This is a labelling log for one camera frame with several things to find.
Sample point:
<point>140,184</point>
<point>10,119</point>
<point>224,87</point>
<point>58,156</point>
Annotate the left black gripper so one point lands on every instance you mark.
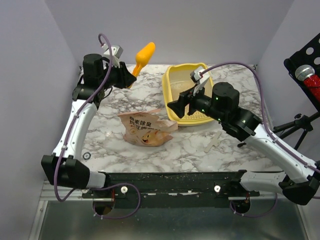
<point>125,78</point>

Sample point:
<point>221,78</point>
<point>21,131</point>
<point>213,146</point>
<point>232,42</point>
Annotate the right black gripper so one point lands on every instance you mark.
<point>189,100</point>

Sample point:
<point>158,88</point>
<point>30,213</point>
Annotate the orange plastic scoop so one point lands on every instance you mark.
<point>142,58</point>

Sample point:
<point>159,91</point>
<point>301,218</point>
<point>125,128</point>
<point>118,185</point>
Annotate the pink cat litter bag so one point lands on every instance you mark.
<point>145,128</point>

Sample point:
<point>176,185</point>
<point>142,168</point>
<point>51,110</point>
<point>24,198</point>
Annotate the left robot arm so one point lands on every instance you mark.
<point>63,167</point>

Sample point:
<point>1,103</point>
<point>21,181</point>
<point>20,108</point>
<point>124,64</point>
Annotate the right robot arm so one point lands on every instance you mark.
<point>298,181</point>

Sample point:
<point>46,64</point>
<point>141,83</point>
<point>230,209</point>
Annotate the yellow litter box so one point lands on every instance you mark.
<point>175,80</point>

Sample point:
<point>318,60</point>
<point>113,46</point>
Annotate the red silver microphone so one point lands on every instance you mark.
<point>307,75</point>

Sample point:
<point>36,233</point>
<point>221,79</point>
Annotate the black music stand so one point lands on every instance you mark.
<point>292,108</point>

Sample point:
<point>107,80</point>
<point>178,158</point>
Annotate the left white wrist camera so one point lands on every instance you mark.
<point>116,52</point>

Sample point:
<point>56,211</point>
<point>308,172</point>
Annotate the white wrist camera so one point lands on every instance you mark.
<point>200,77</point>
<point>116,52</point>

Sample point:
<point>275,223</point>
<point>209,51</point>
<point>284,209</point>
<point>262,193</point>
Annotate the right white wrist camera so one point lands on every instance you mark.
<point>200,77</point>

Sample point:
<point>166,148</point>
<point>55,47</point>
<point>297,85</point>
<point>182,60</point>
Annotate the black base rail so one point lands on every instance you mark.
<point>172,190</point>

